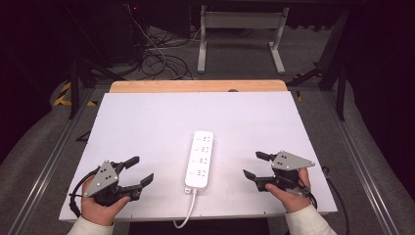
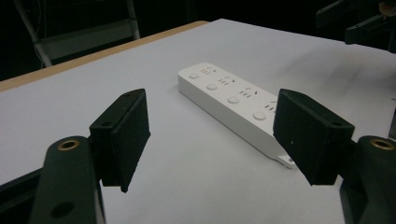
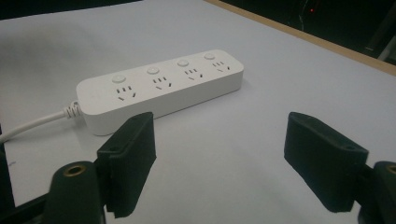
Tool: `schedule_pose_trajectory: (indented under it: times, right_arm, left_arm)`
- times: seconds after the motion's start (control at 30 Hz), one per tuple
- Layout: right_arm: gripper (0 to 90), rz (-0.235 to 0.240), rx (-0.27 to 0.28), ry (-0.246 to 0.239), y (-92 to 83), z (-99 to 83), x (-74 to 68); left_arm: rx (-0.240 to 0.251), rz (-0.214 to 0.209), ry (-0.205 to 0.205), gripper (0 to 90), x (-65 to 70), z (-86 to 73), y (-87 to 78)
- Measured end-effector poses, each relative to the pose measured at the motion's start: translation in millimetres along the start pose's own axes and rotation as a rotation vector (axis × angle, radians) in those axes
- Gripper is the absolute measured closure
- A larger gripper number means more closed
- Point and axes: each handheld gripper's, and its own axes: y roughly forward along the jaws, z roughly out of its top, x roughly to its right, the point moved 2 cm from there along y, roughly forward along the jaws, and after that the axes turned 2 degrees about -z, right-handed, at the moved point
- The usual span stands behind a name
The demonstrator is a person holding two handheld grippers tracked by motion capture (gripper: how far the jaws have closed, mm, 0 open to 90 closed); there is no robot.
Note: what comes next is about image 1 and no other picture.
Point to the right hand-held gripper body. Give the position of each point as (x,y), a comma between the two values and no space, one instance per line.
(288,161)

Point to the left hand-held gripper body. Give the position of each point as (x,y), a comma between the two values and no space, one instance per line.
(103,178)

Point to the person's left hand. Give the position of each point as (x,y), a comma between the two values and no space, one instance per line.
(98,213)

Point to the person's right hand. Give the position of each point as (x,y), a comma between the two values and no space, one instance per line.
(295,201)

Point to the white board table cover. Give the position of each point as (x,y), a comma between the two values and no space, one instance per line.
(163,124)

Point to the white power strip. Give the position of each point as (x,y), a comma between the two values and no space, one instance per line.
(199,163)

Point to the yellow black hazard tape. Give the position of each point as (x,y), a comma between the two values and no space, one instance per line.
(63,96)

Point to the black metal stand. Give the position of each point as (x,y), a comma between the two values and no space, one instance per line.
(332,65)
(75,88)

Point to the wooden table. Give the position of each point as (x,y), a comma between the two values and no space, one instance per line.
(195,86)

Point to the black computer tower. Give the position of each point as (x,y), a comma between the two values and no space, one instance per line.
(117,29)

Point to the aluminium floor rail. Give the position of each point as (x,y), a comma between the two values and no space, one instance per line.
(45,169)
(359,163)

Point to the white metal desk frame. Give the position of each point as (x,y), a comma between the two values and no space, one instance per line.
(241,21)

